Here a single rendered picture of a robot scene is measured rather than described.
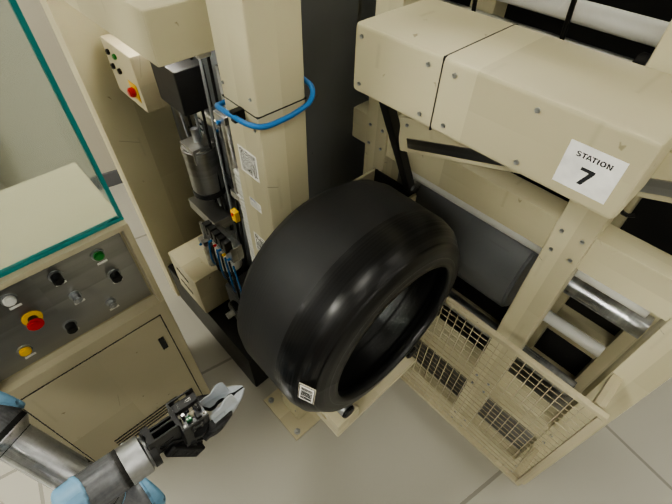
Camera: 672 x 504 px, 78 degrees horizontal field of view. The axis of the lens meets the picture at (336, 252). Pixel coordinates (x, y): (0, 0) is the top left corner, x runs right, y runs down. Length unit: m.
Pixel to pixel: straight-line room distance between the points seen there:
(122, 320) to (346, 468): 1.21
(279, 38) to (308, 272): 0.45
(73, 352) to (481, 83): 1.38
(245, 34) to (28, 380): 1.21
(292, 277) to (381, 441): 1.47
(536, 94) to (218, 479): 1.97
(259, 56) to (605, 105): 0.59
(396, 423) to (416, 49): 1.79
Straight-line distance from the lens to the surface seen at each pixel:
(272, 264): 0.91
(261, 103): 0.90
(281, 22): 0.88
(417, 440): 2.25
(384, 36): 0.94
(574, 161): 0.79
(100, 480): 0.90
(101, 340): 1.59
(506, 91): 0.81
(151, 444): 0.89
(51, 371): 1.61
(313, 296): 0.84
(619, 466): 2.57
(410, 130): 1.15
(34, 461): 1.25
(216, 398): 0.97
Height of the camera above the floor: 2.10
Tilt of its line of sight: 48 degrees down
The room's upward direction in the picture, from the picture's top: 1 degrees clockwise
